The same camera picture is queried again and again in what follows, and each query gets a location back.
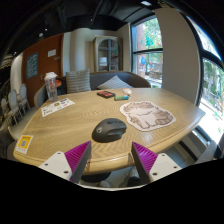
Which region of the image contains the group of white chairs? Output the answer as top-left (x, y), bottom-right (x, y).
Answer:
top-left (0, 83), bottom-right (31, 126)

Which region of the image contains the wooden glass-door cabinet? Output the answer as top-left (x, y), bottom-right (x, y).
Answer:
top-left (92, 35), bottom-right (124, 73)

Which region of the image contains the cat-shaped mouse pad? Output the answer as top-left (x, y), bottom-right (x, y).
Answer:
top-left (119, 100), bottom-right (177, 132)

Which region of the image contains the white sticker sheet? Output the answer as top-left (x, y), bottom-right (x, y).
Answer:
top-left (40, 97), bottom-right (76, 118)

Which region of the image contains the yellow and white card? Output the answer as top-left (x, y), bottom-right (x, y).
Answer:
top-left (14, 134), bottom-right (34, 155)

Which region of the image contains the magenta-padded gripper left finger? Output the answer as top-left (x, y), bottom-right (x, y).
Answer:
top-left (38, 140), bottom-right (93, 184)

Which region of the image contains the striped light grey cushion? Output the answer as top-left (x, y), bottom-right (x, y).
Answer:
top-left (96, 74), bottom-right (134, 90)

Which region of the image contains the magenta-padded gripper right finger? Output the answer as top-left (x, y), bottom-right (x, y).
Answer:
top-left (130, 141), bottom-right (183, 185)

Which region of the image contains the clear plastic shaker bottle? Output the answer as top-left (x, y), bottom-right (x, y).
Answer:
top-left (44, 71), bottom-right (59, 102)

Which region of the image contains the grey curved sofa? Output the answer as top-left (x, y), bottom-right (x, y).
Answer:
top-left (33, 70), bottom-right (152, 110)

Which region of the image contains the blue wall poster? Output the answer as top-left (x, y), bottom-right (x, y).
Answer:
top-left (25, 52), bottom-right (39, 80)

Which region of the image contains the black and red box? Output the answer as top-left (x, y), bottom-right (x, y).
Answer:
top-left (96, 90), bottom-right (117, 99)

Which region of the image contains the black computer mouse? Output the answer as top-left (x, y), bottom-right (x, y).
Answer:
top-left (91, 117), bottom-right (128, 144)

